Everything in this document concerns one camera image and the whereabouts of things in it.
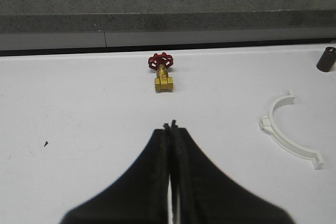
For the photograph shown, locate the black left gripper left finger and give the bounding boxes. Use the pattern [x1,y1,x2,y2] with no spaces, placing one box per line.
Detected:
[61,124,170,223]

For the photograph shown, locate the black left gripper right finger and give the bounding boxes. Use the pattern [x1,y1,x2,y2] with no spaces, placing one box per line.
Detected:
[170,122,293,223]

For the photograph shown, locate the brass valve red handwheel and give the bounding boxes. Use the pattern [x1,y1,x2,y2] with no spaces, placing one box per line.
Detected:
[148,52,174,92]

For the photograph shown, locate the dark brown cylindrical coupling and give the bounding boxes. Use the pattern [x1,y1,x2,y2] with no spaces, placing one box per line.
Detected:
[316,47,335,72]

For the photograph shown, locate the white curved pipe clamp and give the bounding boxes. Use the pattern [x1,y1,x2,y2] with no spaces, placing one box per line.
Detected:
[259,90,324,170]

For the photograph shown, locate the grey stone ledge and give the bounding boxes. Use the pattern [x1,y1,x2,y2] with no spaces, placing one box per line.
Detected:
[1,0,335,51]

